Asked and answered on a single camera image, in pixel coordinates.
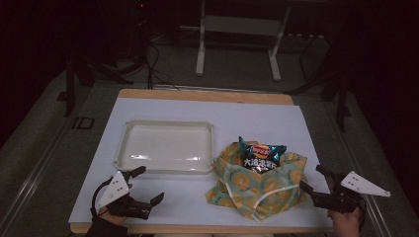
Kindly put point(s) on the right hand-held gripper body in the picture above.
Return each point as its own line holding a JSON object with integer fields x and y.
{"x": 342, "y": 197}

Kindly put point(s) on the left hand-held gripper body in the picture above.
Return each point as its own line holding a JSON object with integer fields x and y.
{"x": 116, "y": 189}

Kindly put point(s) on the white plastic tray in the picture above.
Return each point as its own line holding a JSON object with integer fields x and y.
{"x": 166, "y": 148}

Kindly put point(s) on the pineapple print cloth bag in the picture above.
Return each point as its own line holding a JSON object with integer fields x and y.
{"x": 257, "y": 194}

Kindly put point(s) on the blue chips packet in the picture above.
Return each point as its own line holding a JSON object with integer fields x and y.
{"x": 262, "y": 154}

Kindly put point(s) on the person's right hand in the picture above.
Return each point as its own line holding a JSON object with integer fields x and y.
{"x": 344, "y": 223}

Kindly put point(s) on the person's left hand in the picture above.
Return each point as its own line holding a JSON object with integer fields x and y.
{"x": 108, "y": 214}

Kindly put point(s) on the white table cover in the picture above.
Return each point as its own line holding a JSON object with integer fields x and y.
{"x": 184, "y": 197}

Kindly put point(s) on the black stand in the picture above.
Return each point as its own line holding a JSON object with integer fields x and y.
{"x": 69, "y": 89}
{"x": 342, "y": 108}

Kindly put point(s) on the black floor socket box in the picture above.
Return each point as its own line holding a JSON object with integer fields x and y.
{"x": 85, "y": 122}

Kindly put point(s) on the white metal stand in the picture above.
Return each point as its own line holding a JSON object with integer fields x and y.
{"x": 242, "y": 25}

